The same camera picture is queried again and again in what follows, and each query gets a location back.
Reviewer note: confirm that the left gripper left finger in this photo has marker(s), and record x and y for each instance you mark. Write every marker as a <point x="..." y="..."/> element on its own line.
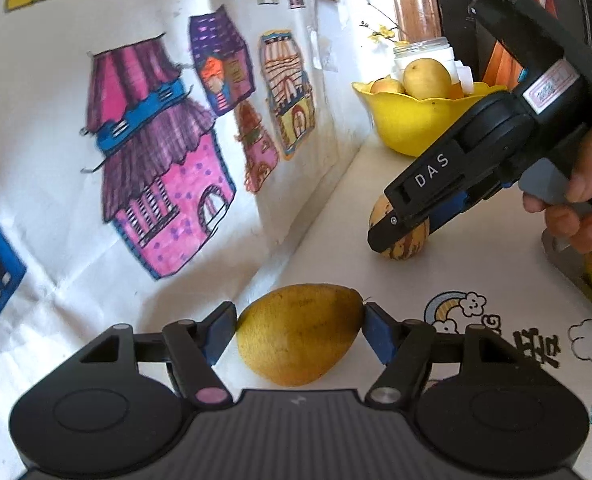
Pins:
<point x="190" y="350"/>

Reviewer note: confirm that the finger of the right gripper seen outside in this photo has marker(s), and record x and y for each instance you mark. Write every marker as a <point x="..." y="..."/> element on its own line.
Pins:
<point x="442" y="214"/>

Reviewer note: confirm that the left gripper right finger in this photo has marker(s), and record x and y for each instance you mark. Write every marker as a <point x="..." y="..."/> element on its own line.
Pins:
<point x="408" y="350"/>

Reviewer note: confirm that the striped pepino melon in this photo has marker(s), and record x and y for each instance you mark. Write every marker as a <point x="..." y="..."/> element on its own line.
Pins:
<point x="390" y="241"/>

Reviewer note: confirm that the yellow plastic bowl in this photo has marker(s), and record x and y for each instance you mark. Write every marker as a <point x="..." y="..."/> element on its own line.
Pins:
<point x="407" y="125"/>

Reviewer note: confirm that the white printed table cloth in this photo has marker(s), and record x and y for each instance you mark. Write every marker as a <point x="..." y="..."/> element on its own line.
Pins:
<point x="493" y="251"/>

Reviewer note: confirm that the yellow pear in bowl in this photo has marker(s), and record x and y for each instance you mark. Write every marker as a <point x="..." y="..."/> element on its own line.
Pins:
<point x="426" y="78"/>

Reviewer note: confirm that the metal tray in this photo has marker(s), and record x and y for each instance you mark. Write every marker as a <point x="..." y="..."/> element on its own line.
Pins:
<point x="567" y="262"/>

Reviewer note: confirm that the white jar with flowers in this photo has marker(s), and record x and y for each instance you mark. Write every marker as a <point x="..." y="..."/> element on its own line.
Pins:
<point x="404" y="52"/>

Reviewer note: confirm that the houses drawing paper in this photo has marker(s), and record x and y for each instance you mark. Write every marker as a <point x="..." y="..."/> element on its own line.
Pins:
<point x="149" y="142"/>

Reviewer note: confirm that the brown wooden post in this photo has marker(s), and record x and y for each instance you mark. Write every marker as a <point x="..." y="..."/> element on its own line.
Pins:
<point x="415" y="18"/>

